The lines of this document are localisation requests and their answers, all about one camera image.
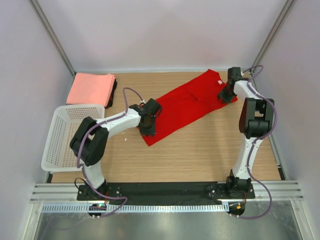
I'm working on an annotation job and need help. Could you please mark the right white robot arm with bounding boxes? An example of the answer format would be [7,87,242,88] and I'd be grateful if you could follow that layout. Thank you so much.
[217,67,277,198]

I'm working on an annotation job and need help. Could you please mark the red t-shirt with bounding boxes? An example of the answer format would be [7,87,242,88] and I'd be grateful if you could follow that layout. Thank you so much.
[142,69,227,147]

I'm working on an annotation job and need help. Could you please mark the right aluminium frame post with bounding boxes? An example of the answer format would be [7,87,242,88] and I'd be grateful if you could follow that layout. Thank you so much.
[252,0,297,67]

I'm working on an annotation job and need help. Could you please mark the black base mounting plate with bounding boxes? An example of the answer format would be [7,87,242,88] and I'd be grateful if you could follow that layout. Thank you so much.
[76,181,256,204]

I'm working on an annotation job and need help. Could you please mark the left aluminium frame post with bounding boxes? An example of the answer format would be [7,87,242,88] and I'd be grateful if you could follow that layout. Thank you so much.
[28,0,76,77]

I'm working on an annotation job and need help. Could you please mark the white perforated plastic basket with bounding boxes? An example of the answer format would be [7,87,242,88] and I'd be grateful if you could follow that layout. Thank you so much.
[41,104,105,173]

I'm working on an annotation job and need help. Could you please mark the folded pink t-shirt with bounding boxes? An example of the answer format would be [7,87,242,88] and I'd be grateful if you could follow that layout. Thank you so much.
[66,72,116,107]

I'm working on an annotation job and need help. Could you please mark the aluminium front rail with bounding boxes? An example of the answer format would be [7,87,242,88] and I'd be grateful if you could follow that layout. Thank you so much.
[29,180,304,204]

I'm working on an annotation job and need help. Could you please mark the folded black t-shirt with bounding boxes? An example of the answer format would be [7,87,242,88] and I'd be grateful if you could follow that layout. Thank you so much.
[105,79,118,109]

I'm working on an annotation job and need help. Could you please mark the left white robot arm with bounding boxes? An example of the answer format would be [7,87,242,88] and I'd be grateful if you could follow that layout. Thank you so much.
[69,98,163,200]

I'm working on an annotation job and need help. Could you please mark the white slotted cable duct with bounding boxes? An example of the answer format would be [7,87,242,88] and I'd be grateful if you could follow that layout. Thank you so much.
[41,203,229,214]

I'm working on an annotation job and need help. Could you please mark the aluminium frame post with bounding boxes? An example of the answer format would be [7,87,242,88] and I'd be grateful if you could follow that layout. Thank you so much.
[28,0,76,77]
[252,0,297,67]

